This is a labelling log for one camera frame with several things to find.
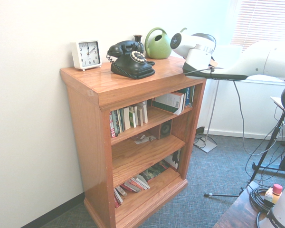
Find coiled black cable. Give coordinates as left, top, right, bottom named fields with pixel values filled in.
left=248, top=185, right=276, bottom=214

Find large white cover book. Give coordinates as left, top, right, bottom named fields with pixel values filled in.
left=135, top=174, right=151, bottom=190

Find thick black tripod stand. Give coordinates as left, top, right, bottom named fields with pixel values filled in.
left=246, top=111, right=285, bottom=183

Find thick paperback with pale pages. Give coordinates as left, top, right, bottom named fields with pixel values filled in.
left=152, top=92, right=185, bottom=115

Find black glossy vase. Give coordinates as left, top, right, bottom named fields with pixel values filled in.
left=133, top=34, right=145, bottom=52

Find oak wooden bookshelf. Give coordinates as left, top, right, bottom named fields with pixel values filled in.
left=59, top=55, right=207, bottom=228

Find white square analog clock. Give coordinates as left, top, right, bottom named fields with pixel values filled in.
left=70, top=39, right=103, bottom=72

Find dark wooden table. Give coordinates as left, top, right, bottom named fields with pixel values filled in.
left=212, top=180, right=276, bottom=228

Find white flat board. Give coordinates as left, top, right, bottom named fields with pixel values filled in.
left=270, top=96, right=285, bottom=119

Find black floor cable bundle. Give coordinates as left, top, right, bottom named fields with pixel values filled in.
left=194, top=127, right=206, bottom=143

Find small wooden speaker box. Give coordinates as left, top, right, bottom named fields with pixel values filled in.
left=156, top=119, right=173, bottom=140

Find pale grey paperback book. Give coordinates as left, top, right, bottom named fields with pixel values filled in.
left=113, top=189, right=122, bottom=209

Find green plastic watering can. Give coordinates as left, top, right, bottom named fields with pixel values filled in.
left=144, top=27, right=188, bottom=60

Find cream paperback book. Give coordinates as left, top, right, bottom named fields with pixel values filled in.
left=123, top=107, right=132, bottom=131

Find dark spine travel guidebook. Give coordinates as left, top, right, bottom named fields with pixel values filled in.
left=184, top=87, right=191, bottom=109

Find dark green flat book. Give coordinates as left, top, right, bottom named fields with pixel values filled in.
left=141, top=163, right=171, bottom=182

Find black rotary telephone with cord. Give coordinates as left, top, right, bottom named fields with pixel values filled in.
left=106, top=40, right=156, bottom=80

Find green and white paperback book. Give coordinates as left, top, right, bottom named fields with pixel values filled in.
left=129, top=106, right=137, bottom=128

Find upright paperback book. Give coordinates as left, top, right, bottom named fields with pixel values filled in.
left=189, top=85, right=196, bottom=107
left=180, top=91, right=187, bottom=111

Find dark spine paperback book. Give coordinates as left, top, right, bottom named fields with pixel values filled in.
left=114, top=109, right=121, bottom=135
left=118, top=108, right=125, bottom=133

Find yellow emergency stop button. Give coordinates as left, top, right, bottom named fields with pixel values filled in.
left=265, top=183, right=283, bottom=205

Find thin black tripod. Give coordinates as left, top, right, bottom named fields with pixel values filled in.
left=203, top=192, right=245, bottom=199

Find grey floor stand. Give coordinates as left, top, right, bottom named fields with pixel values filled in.
left=193, top=79, right=220, bottom=154

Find white window blinds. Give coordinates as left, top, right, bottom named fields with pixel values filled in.
left=230, top=0, right=285, bottom=48

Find black and white cover book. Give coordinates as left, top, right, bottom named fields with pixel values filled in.
left=164, top=149, right=182, bottom=172

